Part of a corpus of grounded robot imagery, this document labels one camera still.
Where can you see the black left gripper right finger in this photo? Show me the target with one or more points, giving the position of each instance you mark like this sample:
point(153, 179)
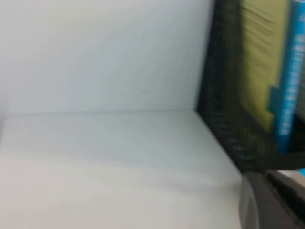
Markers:
point(295, 200)

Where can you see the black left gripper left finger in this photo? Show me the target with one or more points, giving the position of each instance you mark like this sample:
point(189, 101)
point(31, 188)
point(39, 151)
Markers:
point(257, 210)

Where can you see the grey hardcover book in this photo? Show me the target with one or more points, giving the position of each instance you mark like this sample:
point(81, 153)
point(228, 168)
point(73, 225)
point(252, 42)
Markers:
point(286, 95)

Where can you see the black plastic book stand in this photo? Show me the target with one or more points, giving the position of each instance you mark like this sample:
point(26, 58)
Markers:
point(221, 95)

